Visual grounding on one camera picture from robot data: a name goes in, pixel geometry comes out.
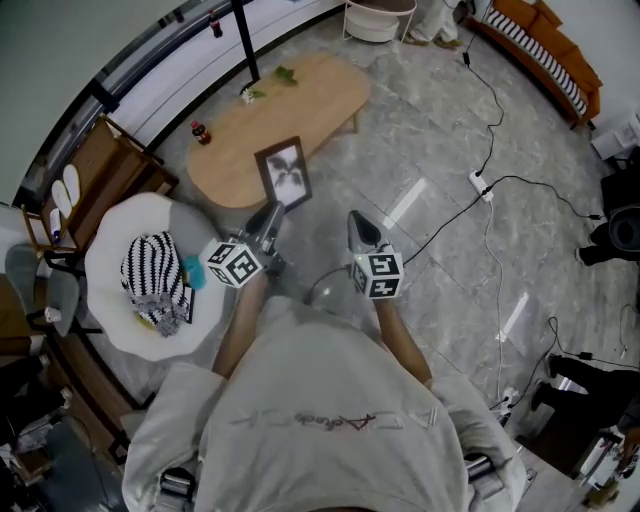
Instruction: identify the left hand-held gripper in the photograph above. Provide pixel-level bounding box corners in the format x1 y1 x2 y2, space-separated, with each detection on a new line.
205 201 294 289

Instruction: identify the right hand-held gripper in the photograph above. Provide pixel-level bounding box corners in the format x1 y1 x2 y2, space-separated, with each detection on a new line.
348 209 405 300

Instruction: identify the dark framed picture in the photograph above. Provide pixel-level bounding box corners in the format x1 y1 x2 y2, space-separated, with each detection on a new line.
254 135 313 214

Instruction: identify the person's right forearm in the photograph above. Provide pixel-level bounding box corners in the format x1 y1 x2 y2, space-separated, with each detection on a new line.
371 296 434 387

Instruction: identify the person's left forearm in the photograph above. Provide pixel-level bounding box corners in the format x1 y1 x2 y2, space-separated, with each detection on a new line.
211 272 272 382

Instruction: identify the light wooden coffee table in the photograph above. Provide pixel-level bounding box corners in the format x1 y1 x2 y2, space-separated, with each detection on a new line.
185 51 372 210

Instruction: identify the teal plush item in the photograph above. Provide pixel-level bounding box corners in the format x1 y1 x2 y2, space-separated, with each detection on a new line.
181 254 208 291

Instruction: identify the black white striped cloth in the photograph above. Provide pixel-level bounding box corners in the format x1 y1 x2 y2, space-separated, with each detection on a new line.
119 230 188 339

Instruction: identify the brown wooden shelf rack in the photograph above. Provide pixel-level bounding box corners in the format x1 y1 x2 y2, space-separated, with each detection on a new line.
21 114 180 257

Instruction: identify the black coat rack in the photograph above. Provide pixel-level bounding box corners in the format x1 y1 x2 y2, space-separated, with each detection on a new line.
230 0 263 97

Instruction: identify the white armchair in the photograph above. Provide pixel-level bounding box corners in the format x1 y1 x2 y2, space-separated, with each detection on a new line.
84 192 227 363

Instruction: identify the person's white shirt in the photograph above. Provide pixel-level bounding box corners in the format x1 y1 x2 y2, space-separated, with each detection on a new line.
121 294 527 512

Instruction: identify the white slipper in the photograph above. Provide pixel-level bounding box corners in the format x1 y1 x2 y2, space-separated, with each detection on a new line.
61 164 82 207
50 179 74 219

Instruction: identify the round white side table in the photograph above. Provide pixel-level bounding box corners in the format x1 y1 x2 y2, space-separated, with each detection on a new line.
341 0 419 44

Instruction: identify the grey chair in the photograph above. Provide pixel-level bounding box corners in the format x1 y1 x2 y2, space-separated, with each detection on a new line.
4 243 82 338

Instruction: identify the long striped sofa cushion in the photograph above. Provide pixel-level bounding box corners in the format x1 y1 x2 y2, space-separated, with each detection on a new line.
486 6 589 117

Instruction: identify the white box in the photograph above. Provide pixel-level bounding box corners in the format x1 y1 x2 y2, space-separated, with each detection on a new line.
591 111 640 162

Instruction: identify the orange sofa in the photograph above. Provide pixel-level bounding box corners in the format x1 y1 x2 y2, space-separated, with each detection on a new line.
464 0 605 132

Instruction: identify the dark wooden stool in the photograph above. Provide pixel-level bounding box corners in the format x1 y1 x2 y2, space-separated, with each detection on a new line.
514 394 626 479

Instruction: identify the white cable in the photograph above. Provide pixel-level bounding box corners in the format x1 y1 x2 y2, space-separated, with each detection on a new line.
483 199 507 402

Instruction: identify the black cable with adapter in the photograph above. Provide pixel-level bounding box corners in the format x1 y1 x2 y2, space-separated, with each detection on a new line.
461 28 506 177

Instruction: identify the grey harness strap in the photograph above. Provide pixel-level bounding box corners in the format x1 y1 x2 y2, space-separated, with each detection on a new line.
464 453 502 502
159 466 197 504

